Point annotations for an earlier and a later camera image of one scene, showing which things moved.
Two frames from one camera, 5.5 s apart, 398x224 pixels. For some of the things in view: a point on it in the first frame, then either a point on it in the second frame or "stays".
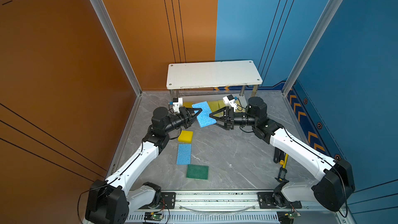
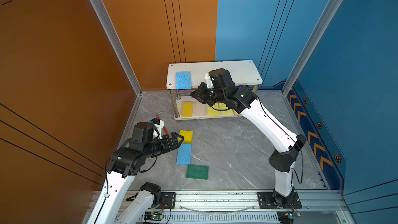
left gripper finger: x=193 y=112 -> x=174 y=137
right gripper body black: x=228 y=119 -> x=203 y=93
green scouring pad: x=197 y=171 stays
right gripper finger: x=225 y=124 -> x=197 y=96
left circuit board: x=153 y=216 stays
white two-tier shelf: x=229 y=76 stays
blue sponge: x=184 y=154 stays
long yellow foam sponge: x=187 y=104 stays
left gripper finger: x=188 y=121 -> x=172 y=147
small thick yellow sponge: x=186 y=136 stays
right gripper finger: x=221 y=114 -> x=200 y=90
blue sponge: x=203 y=117 -> x=183 y=80
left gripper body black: x=186 y=117 -> x=169 y=140
